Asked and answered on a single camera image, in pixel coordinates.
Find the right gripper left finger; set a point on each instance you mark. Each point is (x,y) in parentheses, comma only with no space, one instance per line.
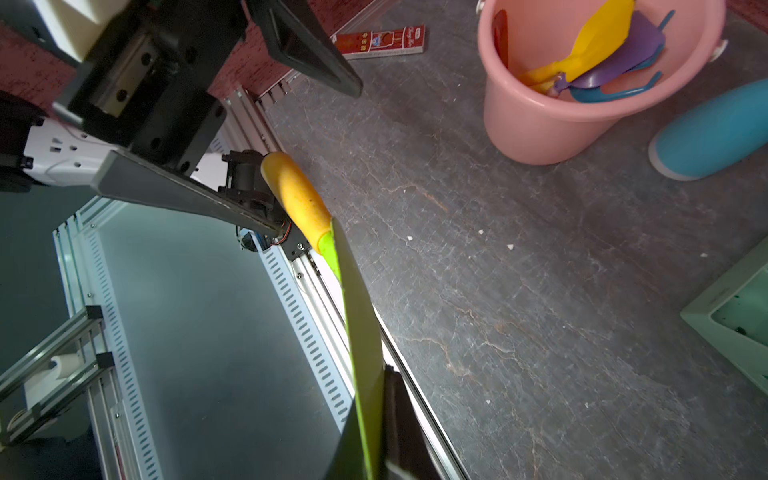
(348,461)

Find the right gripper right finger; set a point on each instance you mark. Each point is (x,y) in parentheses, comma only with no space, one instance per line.
(406,453)

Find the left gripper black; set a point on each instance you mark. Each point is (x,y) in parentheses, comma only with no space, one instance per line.
(144,86)

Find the green trowel yellow handle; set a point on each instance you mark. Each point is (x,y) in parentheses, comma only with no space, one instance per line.
(305,207)

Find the yellow plastic scoop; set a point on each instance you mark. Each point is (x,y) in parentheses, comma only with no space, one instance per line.
(603,33)

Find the purple shovel pink handle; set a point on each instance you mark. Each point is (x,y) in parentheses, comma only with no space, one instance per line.
(641,50)

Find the teal pink spray bottle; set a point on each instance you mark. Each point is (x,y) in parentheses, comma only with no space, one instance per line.
(712,136)

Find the red shovel wooden handle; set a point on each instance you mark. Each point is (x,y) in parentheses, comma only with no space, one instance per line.
(500,36)

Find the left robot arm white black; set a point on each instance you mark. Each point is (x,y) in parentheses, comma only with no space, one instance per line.
(38,147)

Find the red flat box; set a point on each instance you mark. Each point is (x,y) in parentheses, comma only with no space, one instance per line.
(387,43)

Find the pink plastic bucket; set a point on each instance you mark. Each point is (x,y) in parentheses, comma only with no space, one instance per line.
(533,128)

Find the green mesh file organizer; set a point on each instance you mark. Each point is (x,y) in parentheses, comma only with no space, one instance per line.
(731,315)

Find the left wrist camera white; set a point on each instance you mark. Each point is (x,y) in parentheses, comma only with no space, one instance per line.
(76,25)

